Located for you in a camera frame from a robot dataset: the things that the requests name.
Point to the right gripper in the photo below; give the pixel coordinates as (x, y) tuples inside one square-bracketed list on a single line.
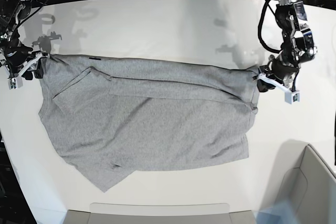
[(14, 59)]

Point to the grey bin right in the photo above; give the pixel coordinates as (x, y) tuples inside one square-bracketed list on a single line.
[(310, 188)]

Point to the grey T-shirt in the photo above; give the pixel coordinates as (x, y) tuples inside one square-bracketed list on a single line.
[(109, 117)]

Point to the grey bin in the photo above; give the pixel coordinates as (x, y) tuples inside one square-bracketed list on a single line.
[(113, 213), (310, 188)]

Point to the blue translucent sheet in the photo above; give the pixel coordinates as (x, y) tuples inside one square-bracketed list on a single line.
[(281, 212)]

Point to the grey bin bottom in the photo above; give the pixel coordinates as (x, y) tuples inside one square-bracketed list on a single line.
[(113, 213)]

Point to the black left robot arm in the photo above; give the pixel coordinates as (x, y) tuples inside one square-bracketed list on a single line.
[(297, 48)]

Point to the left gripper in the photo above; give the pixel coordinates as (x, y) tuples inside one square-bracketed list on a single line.
[(278, 71)]

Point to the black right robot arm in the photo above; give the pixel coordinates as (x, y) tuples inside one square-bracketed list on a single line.
[(13, 14)]

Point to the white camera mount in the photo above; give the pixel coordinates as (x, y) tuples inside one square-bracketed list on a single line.
[(17, 81), (290, 96)]

